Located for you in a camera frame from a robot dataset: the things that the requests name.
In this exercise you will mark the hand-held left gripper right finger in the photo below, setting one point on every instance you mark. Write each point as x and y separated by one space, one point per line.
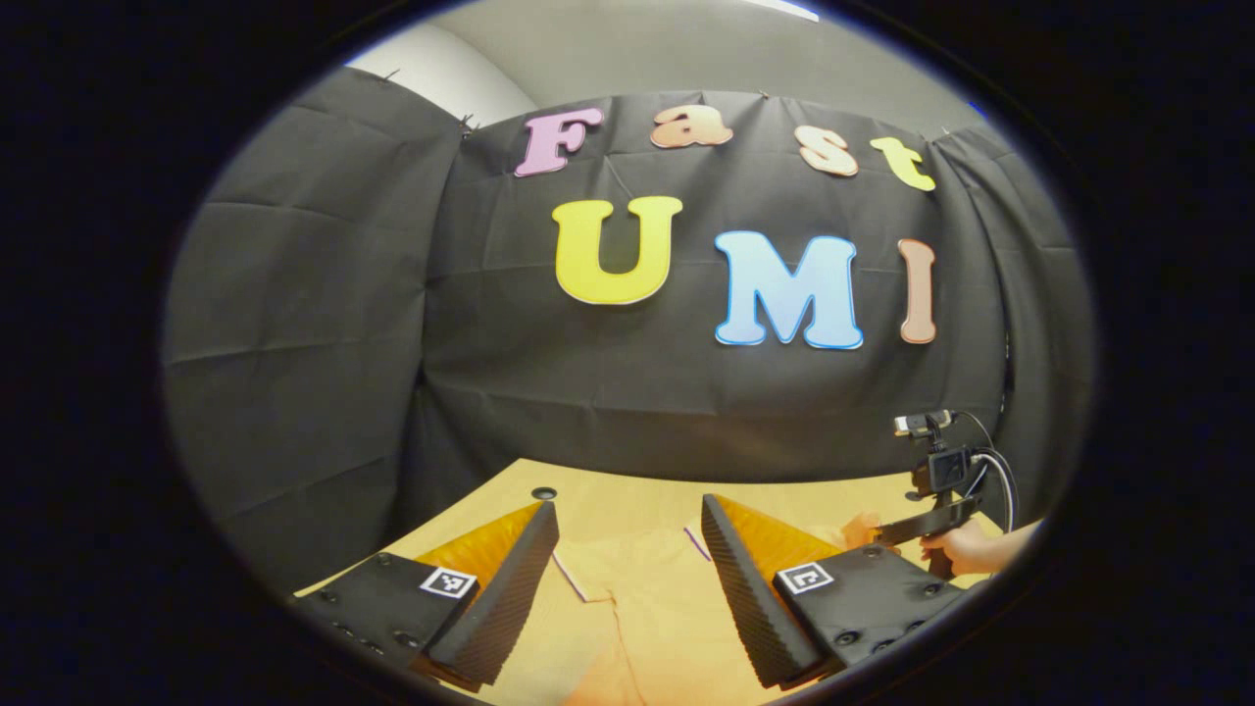
745 598

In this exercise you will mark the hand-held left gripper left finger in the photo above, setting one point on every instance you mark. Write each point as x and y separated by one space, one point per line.
505 598

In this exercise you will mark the orange T-shirt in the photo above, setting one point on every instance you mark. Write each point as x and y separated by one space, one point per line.
647 618

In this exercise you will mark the black backdrop cloth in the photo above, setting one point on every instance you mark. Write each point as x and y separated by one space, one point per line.
490 343

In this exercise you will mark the ceiling light panel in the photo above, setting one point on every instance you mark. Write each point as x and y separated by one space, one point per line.
789 8

